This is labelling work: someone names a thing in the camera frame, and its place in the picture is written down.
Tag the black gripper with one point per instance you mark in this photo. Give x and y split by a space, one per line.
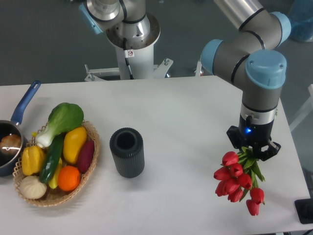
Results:
256 136

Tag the red tulip bouquet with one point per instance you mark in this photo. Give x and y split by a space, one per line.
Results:
238 176

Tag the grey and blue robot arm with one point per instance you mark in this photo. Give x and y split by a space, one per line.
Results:
250 63

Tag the dark grey ribbed vase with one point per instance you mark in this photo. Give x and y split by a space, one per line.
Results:
127 148

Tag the black device at edge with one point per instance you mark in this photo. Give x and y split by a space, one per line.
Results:
304 208

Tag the blue translucent container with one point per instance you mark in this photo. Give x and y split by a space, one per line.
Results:
301 18

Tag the purple sweet potato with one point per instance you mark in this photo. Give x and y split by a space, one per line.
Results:
85 156

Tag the yellow mango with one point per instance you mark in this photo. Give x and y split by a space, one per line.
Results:
73 142

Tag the orange fruit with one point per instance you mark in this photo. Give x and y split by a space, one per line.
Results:
69 178

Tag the green bok choy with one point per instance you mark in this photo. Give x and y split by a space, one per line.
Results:
63 118

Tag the woven wicker basket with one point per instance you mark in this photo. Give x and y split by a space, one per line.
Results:
56 196

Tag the yellow banana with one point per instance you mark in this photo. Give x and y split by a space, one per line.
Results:
53 183

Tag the green cucumber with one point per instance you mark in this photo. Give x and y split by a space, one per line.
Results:
53 156

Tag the yellow bell pepper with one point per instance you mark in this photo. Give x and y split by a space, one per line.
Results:
32 160

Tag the white steamed bun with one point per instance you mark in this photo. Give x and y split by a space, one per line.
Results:
32 188

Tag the blue saucepan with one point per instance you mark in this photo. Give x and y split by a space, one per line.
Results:
7 127

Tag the brown bread roll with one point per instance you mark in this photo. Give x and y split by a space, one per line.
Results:
10 144

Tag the white furniture frame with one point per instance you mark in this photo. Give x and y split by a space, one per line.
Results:
303 111

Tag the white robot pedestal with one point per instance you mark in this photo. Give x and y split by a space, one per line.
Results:
134 48

